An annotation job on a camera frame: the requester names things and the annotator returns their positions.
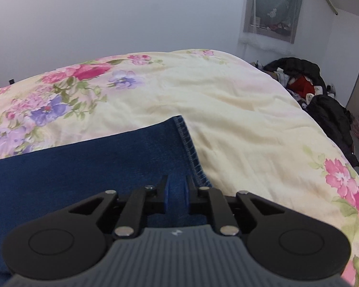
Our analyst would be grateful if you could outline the grey-green printed curtain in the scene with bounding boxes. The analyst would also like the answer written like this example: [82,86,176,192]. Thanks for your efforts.
[242,0,307,44]

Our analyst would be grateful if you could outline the black jacket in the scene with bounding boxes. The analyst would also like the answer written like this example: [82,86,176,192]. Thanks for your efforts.
[304,95,359,168]

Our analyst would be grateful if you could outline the floral cream blanket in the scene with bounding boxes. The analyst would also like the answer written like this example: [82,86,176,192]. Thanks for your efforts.
[0,49,359,287]

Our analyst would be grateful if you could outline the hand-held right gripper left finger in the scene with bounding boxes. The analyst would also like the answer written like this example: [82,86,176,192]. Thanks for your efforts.
[67,174,172,240]

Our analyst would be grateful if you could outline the red cloth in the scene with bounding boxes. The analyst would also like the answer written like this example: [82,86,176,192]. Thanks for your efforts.
[287,76,316,95]

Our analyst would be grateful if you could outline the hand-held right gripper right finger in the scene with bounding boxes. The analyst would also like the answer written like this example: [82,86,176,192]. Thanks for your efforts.
[183,175,286,237]

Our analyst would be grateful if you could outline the blue denim pants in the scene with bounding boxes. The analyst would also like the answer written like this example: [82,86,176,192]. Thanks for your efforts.
[0,115,212,276]

